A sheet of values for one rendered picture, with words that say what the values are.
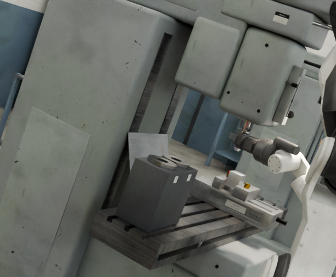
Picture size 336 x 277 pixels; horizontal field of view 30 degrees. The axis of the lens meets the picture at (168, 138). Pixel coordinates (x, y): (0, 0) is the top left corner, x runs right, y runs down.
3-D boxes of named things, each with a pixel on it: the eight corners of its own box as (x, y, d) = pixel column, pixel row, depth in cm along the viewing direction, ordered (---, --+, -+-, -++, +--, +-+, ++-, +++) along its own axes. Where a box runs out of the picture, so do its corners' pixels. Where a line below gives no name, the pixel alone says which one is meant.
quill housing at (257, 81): (279, 129, 235) (311, 48, 230) (261, 127, 217) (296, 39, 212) (235, 111, 243) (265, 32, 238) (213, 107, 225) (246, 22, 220)
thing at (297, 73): (284, 125, 225) (307, 70, 222) (281, 125, 222) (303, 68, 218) (274, 121, 227) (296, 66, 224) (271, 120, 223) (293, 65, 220)
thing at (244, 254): (267, 280, 243) (278, 252, 241) (234, 298, 212) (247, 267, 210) (162, 223, 265) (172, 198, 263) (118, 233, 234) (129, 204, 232)
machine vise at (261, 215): (277, 227, 245) (287, 201, 243) (267, 232, 231) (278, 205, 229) (200, 190, 258) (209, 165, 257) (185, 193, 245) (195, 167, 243)
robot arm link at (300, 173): (287, 158, 221) (308, 189, 215) (270, 160, 216) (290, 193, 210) (298, 147, 217) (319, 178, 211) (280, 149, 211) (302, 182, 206)
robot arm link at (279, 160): (276, 163, 224) (300, 175, 216) (255, 167, 218) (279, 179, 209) (282, 133, 221) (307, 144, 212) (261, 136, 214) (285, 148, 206)
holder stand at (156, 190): (178, 223, 201) (200, 166, 198) (147, 233, 181) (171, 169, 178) (147, 208, 206) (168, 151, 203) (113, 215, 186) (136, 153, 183)
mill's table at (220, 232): (281, 225, 286) (288, 209, 285) (151, 271, 176) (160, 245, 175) (238, 204, 296) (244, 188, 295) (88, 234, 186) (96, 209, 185)
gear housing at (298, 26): (321, 52, 230) (331, 26, 229) (303, 42, 208) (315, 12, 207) (241, 25, 245) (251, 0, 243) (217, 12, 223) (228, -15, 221)
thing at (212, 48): (239, 104, 244) (264, 40, 240) (214, 99, 223) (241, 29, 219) (198, 87, 253) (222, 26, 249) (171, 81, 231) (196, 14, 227)
